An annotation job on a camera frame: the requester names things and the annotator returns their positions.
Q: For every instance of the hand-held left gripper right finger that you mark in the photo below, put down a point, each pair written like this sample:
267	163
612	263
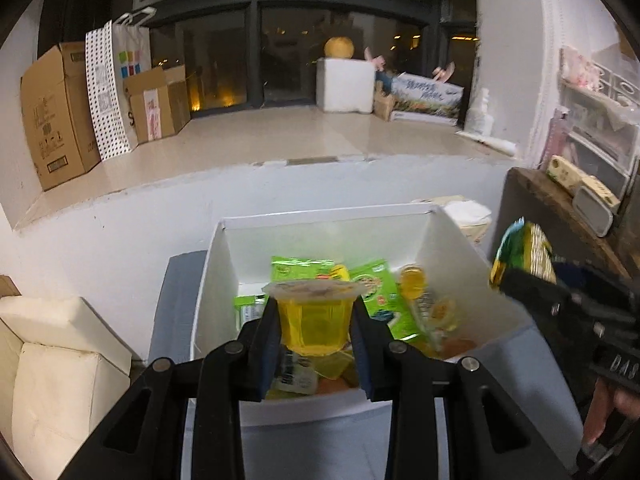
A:
362	355

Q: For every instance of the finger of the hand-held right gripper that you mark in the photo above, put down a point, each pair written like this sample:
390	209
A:
530	287
570	272

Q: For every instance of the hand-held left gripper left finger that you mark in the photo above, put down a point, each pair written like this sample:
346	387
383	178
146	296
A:
267	350

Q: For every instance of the yellow jelly cup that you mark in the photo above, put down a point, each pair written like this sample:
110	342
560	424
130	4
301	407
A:
337	366
312	320
443	312
414	282

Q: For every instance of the green seaweed snack packet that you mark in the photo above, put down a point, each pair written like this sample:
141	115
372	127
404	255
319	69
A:
300	267
380	300
525	250
247	312

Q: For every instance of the yellow snack packet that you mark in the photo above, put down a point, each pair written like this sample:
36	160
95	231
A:
339	272

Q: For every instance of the white storage box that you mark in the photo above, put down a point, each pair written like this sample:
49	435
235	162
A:
325	240

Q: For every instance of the person's right hand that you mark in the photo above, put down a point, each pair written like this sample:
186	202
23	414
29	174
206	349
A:
607	415

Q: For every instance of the grey and black device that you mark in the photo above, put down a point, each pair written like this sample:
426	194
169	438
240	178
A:
592	212

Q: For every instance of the wooden counter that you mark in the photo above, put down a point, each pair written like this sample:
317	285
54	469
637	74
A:
530	195

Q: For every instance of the yellow tissue pack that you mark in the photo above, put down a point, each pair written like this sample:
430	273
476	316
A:
467	215

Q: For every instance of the yellow and white box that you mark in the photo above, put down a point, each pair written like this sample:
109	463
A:
565	172

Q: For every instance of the blue-grey table mat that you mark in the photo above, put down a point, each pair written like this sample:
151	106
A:
175	300

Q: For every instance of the clear plastic drawer unit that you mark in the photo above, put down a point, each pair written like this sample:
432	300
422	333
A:
595	135

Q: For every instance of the rolled white paper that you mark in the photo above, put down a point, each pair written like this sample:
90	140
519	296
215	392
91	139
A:
487	142

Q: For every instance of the floral pouch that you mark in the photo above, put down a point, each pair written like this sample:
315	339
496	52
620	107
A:
580	67

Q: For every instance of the landscape printed carton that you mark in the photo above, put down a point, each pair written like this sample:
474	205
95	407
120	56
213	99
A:
427	100

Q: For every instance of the white leather sofa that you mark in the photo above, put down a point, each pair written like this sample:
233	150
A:
50	385

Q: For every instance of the pink plastic toy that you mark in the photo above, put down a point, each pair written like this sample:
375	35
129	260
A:
444	72
375	59

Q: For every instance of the small brown paper bag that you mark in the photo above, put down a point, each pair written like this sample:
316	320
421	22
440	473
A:
384	105

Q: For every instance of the flat cardboard piece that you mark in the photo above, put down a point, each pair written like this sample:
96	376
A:
9	286

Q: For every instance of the small open cardboard box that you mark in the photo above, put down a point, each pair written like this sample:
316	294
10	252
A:
155	105

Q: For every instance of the white foam box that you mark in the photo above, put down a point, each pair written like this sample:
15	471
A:
345	85

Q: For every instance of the dark window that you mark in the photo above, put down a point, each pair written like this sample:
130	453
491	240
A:
280	45

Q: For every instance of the yellow pomelo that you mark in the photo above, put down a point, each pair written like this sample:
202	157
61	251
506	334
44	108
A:
339	47

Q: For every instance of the white dotted paper bag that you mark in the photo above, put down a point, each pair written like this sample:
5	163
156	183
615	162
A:
112	85

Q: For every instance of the large cardboard box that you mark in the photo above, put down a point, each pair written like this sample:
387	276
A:
55	120

